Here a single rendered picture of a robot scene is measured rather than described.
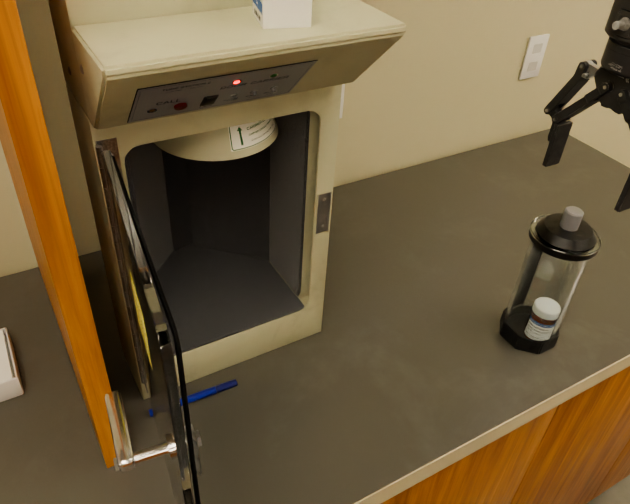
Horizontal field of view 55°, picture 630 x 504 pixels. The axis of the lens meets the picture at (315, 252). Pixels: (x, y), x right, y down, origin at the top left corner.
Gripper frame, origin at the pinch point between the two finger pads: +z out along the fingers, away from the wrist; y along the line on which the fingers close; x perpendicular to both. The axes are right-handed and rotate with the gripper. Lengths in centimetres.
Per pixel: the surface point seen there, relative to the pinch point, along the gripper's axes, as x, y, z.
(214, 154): -51, -19, -6
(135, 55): -62, -7, -24
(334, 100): -34.3, -16.9, -11.1
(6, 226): -77, -60, 24
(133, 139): -61, -17, -11
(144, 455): -70, 11, 7
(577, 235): -0.6, 2.3, 8.7
